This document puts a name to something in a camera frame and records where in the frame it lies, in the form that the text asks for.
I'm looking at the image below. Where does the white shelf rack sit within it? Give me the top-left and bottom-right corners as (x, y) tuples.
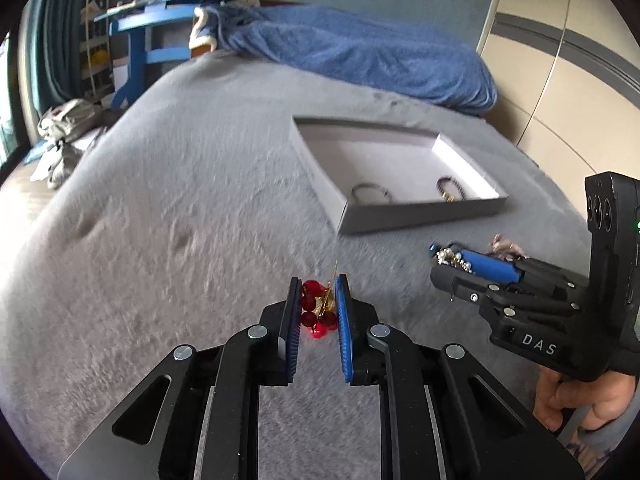
(79, 0), (114, 102)

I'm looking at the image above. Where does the white pearl bracelet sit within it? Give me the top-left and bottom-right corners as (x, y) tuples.
(435, 247), (474, 276)

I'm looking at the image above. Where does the person's right hand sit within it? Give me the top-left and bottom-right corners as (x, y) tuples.
(532, 366), (639, 433)

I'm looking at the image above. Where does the red bead bracelet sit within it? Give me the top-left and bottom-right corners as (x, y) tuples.
(300, 262), (342, 343)

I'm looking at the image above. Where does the teal curtain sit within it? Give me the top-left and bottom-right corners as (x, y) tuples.
(19, 0), (97, 113)

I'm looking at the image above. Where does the dark brown bead bracelet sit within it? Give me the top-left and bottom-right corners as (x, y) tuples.
(435, 175), (469, 203)

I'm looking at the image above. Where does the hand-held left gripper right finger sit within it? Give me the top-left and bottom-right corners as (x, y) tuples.
(336, 274), (586, 480)

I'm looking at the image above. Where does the grey bag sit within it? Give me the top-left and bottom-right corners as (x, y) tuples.
(37, 98), (102, 189)

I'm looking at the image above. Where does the shallow grey cardboard box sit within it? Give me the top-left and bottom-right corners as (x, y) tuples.
(288, 115), (510, 236)

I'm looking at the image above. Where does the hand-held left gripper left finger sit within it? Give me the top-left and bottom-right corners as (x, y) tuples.
(56, 275), (303, 480)

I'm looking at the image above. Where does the blue wooden desk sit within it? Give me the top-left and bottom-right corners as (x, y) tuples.
(94, 0), (237, 111)

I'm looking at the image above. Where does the beige wardrobe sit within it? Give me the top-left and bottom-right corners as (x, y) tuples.
(475, 0), (640, 182)

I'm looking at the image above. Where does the blue fleece blanket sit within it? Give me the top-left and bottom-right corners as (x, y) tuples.
(192, 2), (499, 114)

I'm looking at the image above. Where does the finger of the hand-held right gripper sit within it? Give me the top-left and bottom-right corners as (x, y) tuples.
(428, 243), (592, 297)
(430, 263), (584, 329)

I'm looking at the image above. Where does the black hair tie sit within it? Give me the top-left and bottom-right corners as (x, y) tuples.
(350, 183), (392, 205)

